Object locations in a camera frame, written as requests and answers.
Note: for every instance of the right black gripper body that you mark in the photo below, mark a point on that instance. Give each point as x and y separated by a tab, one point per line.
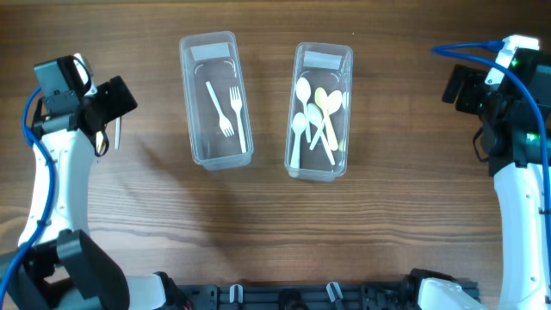
474	96

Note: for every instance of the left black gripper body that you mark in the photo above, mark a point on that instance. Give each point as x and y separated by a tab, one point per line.
112	102

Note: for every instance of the clear plastic fork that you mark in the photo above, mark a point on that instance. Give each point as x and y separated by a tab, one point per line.
117	133

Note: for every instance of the white plastic fork crossing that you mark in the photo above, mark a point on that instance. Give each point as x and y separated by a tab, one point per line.
224	123

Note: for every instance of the white plastic knife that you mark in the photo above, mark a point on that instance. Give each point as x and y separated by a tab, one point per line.
237	105

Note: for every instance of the white plastic spoon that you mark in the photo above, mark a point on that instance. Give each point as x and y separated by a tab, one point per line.
329	109
303	92
315	117
298	127

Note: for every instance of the yellow plastic spoon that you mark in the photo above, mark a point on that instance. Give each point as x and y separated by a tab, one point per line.
325	116

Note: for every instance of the yellow plastic fork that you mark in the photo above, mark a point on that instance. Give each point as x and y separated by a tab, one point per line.
100	144

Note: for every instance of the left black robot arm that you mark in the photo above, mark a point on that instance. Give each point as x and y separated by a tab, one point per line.
56	264

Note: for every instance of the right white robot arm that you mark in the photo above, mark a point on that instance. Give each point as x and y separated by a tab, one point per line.
513	134

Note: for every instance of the left clear plastic container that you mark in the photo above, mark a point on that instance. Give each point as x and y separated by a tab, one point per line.
214	57

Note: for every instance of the clear plastic container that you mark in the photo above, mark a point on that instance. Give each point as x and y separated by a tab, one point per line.
328	69
214	57

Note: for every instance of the right clear plastic container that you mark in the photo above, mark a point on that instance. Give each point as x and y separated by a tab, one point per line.
328	69

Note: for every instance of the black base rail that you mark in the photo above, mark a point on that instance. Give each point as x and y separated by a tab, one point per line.
364	296

